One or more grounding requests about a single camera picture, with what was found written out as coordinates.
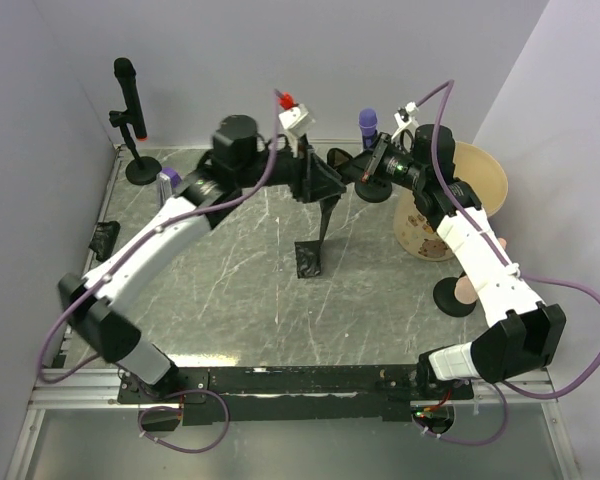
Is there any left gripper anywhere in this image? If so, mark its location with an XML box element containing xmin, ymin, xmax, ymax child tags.
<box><xmin>235</xmin><ymin>131</ymin><xmax>346</xmax><ymax>202</ymax></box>

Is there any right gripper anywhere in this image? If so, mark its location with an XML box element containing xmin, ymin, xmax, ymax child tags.
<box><xmin>337</xmin><ymin>133</ymin><xmax>426</xmax><ymax>192</ymax></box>

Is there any black trash bag roll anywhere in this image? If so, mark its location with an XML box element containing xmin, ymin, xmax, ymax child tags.
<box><xmin>294</xmin><ymin>195</ymin><xmax>342</xmax><ymax>279</ymax></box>

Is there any beige paper trash bin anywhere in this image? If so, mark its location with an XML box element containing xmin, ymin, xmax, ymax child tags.
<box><xmin>392</xmin><ymin>140</ymin><xmax>510</xmax><ymax>263</ymax></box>

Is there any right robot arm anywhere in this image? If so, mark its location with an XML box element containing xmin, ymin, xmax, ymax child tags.
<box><xmin>327</xmin><ymin>124</ymin><xmax>566</xmax><ymax>399</ymax></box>

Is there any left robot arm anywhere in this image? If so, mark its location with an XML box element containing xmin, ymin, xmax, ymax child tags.
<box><xmin>59</xmin><ymin>106</ymin><xmax>346</xmax><ymax>402</ymax></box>

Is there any purple microphone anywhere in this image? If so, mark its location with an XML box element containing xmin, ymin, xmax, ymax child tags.
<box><xmin>358</xmin><ymin>108</ymin><xmax>378</xmax><ymax>150</ymax></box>

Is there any purple metronome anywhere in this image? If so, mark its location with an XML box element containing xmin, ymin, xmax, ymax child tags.
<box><xmin>156</xmin><ymin>167</ymin><xmax>182</xmax><ymax>208</ymax></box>

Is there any black microphone stand left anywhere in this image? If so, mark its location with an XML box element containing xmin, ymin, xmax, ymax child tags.
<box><xmin>109</xmin><ymin>111</ymin><xmax>162</xmax><ymax>186</ymax></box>

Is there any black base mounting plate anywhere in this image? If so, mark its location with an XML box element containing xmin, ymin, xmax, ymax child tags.
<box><xmin>117</xmin><ymin>364</ymin><xmax>474</xmax><ymax>426</ymax></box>

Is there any black microphone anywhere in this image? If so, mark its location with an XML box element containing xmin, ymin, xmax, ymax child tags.
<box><xmin>114</xmin><ymin>57</ymin><xmax>147</xmax><ymax>140</ymax></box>

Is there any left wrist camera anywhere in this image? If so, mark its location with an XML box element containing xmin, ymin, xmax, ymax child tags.
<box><xmin>275</xmin><ymin>90</ymin><xmax>315</xmax><ymax>154</ymax></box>

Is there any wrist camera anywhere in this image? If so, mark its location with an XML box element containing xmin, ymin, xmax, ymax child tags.
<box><xmin>275</xmin><ymin>90</ymin><xmax>315</xmax><ymax>154</ymax></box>
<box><xmin>391</xmin><ymin>102</ymin><xmax>419</xmax><ymax>144</ymax></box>

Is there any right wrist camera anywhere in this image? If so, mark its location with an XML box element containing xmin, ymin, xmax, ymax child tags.
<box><xmin>391</xmin><ymin>102</ymin><xmax>419</xmax><ymax>144</ymax></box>

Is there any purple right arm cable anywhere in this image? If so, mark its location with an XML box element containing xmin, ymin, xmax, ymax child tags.
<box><xmin>414</xmin><ymin>79</ymin><xmax>600</xmax><ymax>445</ymax></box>

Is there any aluminium rail frame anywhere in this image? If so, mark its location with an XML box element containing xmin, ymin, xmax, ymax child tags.
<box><xmin>3</xmin><ymin>144</ymin><xmax>581</xmax><ymax>480</ymax></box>

